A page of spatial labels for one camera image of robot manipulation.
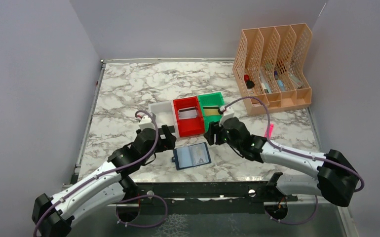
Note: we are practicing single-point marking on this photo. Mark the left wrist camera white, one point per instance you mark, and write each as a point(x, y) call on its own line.
point(146, 122)

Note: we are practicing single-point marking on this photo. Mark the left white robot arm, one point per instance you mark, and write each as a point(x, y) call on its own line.
point(55, 215)

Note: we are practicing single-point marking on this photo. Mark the peach file organizer rack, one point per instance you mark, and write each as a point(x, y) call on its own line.
point(276, 50)

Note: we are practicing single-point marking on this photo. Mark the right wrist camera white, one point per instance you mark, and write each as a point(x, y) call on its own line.
point(227, 112)

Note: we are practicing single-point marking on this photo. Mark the black card in white bin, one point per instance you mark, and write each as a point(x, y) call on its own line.
point(164, 128)

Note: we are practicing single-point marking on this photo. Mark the clear pen pack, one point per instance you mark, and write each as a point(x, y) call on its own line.
point(265, 84)

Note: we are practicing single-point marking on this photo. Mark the gold card in green bin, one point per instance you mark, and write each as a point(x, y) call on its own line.
point(209, 111)

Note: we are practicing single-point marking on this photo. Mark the green plastic bin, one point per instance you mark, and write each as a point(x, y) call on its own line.
point(210, 99)

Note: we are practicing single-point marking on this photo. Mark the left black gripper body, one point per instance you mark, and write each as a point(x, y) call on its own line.
point(157, 149)

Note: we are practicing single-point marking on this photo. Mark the red plastic bin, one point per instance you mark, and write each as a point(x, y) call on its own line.
point(188, 127)

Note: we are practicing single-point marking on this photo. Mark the grey stapler in rack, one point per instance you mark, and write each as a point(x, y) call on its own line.
point(295, 80)

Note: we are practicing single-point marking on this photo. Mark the navy blue card holder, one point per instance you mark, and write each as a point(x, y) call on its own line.
point(182, 157)

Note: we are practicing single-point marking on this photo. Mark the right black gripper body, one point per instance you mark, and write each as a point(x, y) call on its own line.
point(233, 143)

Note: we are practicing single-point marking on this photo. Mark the pink highlighter pen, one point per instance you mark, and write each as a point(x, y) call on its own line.
point(269, 130)

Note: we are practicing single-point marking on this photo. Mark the white plastic bin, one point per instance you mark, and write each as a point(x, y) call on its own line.
point(164, 113)

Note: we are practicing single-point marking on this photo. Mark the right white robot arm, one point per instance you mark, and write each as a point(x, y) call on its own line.
point(329, 175)

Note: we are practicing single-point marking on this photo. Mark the red black stamp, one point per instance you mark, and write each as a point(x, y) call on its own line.
point(248, 82)

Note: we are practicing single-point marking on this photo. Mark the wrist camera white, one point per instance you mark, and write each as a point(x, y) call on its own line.
point(227, 112)
point(146, 122)

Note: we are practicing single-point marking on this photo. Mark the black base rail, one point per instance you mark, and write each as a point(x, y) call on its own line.
point(193, 198)

